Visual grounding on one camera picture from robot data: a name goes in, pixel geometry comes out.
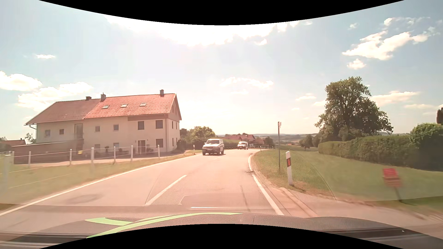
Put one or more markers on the large green tree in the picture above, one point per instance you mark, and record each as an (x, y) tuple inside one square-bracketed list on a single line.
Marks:
[(351, 109)]

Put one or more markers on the road markings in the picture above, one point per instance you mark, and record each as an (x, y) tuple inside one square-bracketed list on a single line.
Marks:
[(263, 192)]

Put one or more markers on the group of green trees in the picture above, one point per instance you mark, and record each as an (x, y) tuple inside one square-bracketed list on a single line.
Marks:
[(195, 135)]

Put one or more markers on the brown low outbuilding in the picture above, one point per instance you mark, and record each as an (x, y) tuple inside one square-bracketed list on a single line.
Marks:
[(45, 148)]

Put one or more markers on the grey asphalt road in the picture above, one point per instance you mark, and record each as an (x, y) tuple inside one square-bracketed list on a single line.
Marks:
[(214, 173)]

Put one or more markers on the paved side driveway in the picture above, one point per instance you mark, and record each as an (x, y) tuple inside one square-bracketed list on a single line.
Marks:
[(346, 209)]

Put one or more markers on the road sign on pole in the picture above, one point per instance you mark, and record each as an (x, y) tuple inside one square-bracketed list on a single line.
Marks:
[(279, 145)]

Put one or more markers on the cream house with red roof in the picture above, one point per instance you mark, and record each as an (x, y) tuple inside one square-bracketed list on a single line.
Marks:
[(114, 129)]

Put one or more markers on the white marker post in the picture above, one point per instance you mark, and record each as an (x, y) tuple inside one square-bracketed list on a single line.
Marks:
[(289, 167)]

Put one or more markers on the paved yard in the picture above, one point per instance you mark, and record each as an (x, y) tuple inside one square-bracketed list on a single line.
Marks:
[(72, 162)]

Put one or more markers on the red roofed buildings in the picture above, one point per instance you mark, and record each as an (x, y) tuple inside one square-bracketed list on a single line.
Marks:
[(242, 137)]

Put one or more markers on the small red sign on stake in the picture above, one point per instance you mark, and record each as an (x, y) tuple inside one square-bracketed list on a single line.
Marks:
[(392, 178)]

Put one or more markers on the silver car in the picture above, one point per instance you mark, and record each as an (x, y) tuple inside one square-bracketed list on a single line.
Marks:
[(213, 147)]

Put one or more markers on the white car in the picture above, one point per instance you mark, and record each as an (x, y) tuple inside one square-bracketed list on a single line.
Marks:
[(242, 145)]

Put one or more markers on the small green tree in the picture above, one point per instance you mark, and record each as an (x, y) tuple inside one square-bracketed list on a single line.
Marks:
[(306, 141)]

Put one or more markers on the grass verge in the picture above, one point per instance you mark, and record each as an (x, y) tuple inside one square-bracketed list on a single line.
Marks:
[(346, 176), (52, 178)]

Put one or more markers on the car's own bonnet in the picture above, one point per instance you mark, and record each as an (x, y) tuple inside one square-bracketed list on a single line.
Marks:
[(263, 223)]

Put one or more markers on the green hedge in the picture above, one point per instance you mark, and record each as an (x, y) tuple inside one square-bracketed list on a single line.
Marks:
[(380, 150)]

